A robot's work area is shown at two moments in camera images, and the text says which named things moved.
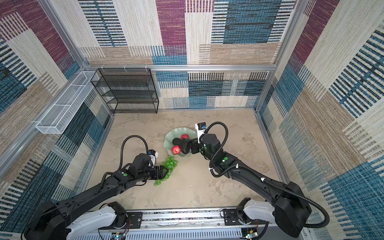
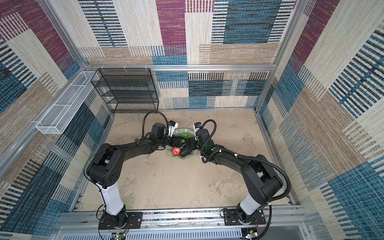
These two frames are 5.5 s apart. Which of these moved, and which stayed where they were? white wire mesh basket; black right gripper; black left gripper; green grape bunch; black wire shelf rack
Moved: black left gripper; green grape bunch
Stayed: white wire mesh basket; black wire shelf rack; black right gripper
